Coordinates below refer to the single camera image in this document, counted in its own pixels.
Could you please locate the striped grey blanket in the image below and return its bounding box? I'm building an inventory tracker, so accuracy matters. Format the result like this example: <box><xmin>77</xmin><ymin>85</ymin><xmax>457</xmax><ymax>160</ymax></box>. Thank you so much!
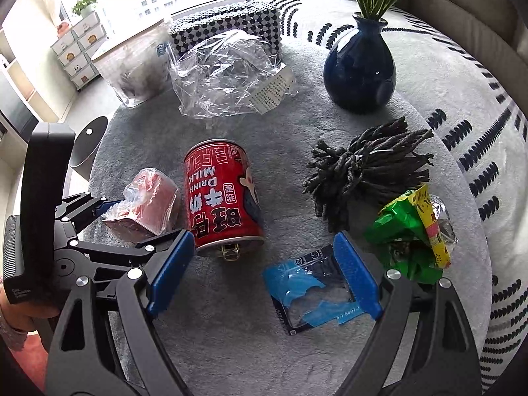
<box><xmin>245</xmin><ymin>0</ymin><xmax>528</xmax><ymax>364</ymax></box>

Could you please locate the clear lidded plastic container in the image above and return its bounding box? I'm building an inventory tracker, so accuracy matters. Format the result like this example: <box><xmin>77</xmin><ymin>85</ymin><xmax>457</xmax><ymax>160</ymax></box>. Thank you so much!
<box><xmin>91</xmin><ymin>29</ymin><xmax>174</xmax><ymax>108</ymax></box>

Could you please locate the white animal-print drawer cabinet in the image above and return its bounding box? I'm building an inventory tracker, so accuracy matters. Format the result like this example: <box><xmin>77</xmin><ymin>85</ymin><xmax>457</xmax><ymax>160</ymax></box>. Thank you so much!
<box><xmin>50</xmin><ymin>10</ymin><xmax>109</xmax><ymax>89</ymax></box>

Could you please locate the green snack wrapper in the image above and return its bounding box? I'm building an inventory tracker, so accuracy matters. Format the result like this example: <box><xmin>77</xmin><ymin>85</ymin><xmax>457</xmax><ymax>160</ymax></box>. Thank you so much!
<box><xmin>364</xmin><ymin>184</ymin><xmax>458</xmax><ymax>285</ymax></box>

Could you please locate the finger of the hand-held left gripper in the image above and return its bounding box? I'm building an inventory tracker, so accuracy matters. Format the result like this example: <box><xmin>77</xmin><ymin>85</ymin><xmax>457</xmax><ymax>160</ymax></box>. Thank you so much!
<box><xmin>68</xmin><ymin>228</ymin><xmax>186</xmax><ymax>269</ymax></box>
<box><xmin>55</xmin><ymin>193</ymin><xmax>124</xmax><ymax>225</ymax></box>

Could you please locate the person's left hand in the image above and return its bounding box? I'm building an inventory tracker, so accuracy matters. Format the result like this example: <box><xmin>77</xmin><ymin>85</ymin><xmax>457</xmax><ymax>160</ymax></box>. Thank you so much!
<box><xmin>0</xmin><ymin>286</ymin><xmax>60</xmax><ymax>331</ymax></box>

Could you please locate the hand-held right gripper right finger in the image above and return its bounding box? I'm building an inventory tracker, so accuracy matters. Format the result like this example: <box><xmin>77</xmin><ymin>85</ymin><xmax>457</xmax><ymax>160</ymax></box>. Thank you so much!
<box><xmin>330</xmin><ymin>231</ymin><xmax>483</xmax><ymax>396</ymax></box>

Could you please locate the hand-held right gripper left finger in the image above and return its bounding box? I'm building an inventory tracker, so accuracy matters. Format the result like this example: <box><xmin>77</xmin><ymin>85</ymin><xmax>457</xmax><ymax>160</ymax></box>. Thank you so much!
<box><xmin>45</xmin><ymin>229</ymin><xmax>196</xmax><ymax>396</ymax></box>

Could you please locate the plastic-wrapped pink roll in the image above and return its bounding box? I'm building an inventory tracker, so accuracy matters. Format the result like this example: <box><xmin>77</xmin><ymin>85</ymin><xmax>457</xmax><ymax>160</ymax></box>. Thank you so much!
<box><xmin>102</xmin><ymin>167</ymin><xmax>179</xmax><ymax>245</ymax></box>

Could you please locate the dark twig bundle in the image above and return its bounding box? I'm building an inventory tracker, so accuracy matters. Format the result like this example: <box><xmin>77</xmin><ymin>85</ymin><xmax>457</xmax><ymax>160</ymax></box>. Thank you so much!
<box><xmin>302</xmin><ymin>116</ymin><xmax>435</xmax><ymax>232</ymax></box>

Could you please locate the dark blue vase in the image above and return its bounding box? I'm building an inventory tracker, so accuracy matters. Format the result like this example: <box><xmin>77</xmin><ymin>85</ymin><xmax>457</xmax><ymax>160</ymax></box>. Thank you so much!
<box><xmin>323</xmin><ymin>13</ymin><xmax>397</xmax><ymax>113</ymax></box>

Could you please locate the studded tissue box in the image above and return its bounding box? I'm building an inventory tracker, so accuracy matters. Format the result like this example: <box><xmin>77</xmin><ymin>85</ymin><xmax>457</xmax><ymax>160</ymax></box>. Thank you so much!
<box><xmin>168</xmin><ymin>2</ymin><xmax>283</xmax><ymax>60</ymax></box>

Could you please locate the clear plastic bag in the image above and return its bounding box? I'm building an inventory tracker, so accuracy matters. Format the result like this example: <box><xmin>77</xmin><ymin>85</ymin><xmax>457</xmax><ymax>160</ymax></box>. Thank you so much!
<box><xmin>169</xmin><ymin>31</ymin><xmax>298</xmax><ymax>120</ymax></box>

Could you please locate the grey oval coffee table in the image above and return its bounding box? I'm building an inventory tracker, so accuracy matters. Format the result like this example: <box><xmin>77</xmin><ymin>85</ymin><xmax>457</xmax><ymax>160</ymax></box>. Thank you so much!
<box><xmin>62</xmin><ymin>41</ymin><xmax>493</xmax><ymax>396</ymax></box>

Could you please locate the grey round trash bin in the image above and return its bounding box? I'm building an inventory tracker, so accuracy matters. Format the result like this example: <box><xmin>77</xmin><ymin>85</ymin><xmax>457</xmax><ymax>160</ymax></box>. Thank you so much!
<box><xmin>70</xmin><ymin>116</ymin><xmax>109</xmax><ymax>170</ymax></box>

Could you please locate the olive leather sofa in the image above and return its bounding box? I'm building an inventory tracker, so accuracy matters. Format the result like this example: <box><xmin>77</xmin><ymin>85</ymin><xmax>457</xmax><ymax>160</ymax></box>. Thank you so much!
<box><xmin>305</xmin><ymin>0</ymin><xmax>528</xmax><ymax>104</ymax></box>

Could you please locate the green potted plant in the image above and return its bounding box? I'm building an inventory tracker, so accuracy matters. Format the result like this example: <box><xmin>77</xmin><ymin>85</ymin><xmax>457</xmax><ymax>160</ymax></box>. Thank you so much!
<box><xmin>72</xmin><ymin>0</ymin><xmax>105</xmax><ymax>18</ymax></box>

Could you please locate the red drink can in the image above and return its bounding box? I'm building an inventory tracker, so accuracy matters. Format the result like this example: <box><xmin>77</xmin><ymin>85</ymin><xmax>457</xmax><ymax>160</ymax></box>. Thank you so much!
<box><xmin>182</xmin><ymin>139</ymin><xmax>265</xmax><ymax>262</ymax></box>

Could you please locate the blue torn wrapper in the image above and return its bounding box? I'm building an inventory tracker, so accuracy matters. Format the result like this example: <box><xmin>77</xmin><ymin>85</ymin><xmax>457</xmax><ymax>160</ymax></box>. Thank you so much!
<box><xmin>263</xmin><ymin>244</ymin><xmax>384</xmax><ymax>337</ymax></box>

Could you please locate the white shelf unit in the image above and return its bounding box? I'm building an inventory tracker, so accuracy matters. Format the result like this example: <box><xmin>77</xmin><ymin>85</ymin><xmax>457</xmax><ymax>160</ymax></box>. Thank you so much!
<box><xmin>0</xmin><ymin>29</ymin><xmax>77</xmax><ymax>133</ymax></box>

